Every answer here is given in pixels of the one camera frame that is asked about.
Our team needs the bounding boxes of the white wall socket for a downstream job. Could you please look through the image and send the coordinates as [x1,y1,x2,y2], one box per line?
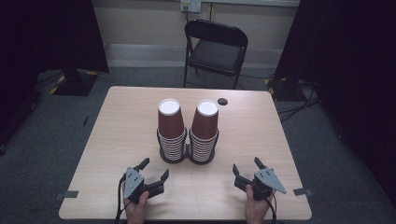
[180,0,203,13]

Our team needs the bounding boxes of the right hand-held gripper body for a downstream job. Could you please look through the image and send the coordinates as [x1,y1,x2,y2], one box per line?
[233,167,288,201]

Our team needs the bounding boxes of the black floor cables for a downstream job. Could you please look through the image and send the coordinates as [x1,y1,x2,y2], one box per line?
[276,79,320,123]

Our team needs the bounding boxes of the person's right hand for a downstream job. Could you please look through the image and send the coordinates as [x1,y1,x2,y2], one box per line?
[244,184,275,224]

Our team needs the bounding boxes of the grey tape strip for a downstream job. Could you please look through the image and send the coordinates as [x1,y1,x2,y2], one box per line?
[54,189,79,201]
[292,188,314,197]

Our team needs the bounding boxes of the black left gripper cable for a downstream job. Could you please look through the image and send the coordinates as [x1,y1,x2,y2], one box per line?
[114,178,127,224]

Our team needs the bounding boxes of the black wire cup holder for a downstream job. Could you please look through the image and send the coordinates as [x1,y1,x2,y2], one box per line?
[156,127,220,166]

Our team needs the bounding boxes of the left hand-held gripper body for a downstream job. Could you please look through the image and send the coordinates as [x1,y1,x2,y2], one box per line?
[120,167,165,204]

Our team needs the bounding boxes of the person's left hand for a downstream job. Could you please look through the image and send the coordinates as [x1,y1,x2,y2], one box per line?
[122,189,150,224]

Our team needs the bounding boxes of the black stand base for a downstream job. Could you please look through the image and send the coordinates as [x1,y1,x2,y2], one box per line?
[49,68,100,97]
[264,77,301,102]

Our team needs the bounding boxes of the dark curtain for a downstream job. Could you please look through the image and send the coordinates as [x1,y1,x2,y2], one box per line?
[0,0,109,147]
[274,0,396,200]

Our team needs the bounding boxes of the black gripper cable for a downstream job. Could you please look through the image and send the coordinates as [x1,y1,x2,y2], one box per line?
[114,178,127,224]
[264,192,278,224]

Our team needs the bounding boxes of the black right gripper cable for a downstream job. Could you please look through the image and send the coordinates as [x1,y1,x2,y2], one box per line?
[264,192,278,224]

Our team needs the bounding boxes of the black folding chair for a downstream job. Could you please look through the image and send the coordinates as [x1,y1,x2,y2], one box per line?
[182,19,249,91]

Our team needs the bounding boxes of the stack of brown paper cups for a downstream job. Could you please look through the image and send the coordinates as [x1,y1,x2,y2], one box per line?
[157,98,188,162]
[189,99,219,163]

